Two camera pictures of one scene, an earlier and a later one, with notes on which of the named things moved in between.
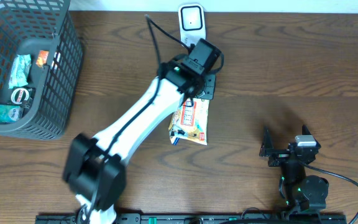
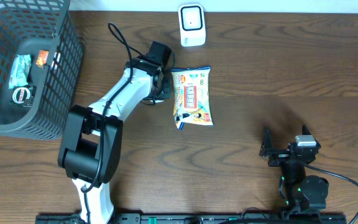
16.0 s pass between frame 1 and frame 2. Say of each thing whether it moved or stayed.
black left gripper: moved
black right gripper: stayed
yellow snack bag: moved
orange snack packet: stayed
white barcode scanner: stayed
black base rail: stayed
